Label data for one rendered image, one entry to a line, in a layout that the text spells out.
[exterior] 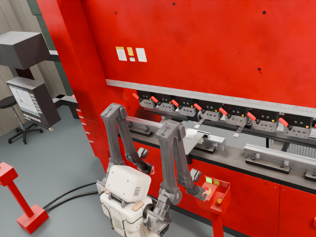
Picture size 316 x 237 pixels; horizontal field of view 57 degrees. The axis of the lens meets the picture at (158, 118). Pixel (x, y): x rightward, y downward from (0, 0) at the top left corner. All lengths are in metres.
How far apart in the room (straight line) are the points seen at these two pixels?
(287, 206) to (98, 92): 1.77
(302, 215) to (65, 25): 2.20
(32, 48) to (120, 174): 1.29
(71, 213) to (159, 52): 2.16
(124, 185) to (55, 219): 2.10
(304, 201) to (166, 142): 1.17
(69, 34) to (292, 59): 1.61
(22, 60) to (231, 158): 1.73
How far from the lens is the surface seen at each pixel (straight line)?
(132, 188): 1.55
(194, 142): 2.30
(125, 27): 2.28
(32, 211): 3.60
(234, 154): 2.35
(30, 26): 5.71
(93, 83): 2.63
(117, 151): 1.79
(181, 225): 3.04
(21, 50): 2.42
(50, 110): 2.56
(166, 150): 1.42
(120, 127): 1.77
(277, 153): 2.22
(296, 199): 2.25
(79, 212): 3.52
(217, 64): 1.95
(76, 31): 2.50
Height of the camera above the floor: 2.41
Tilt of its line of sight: 32 degrees down
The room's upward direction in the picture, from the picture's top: 13 degrees counter-clockwise
